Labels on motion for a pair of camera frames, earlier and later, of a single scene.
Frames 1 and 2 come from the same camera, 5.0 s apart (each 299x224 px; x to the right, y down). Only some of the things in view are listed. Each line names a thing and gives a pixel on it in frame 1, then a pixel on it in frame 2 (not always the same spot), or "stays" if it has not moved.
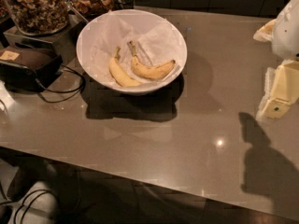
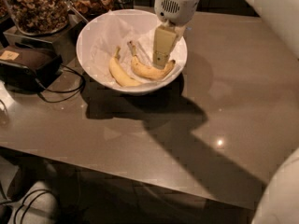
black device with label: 22,69 stays
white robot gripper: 287,32 -> 177,7
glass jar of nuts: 37,9 stays
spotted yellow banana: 148,71 stays
